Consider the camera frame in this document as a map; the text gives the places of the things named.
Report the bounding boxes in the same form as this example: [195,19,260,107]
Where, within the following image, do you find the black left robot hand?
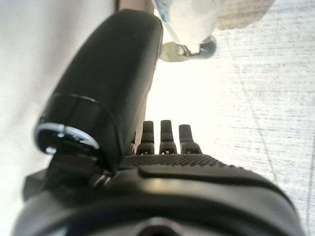
[11,8,306,236]

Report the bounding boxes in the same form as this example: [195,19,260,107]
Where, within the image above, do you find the bed with grey cover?
[0,0,116,236]

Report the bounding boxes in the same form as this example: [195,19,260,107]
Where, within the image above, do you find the grey striped rug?
[147,0,315,236]

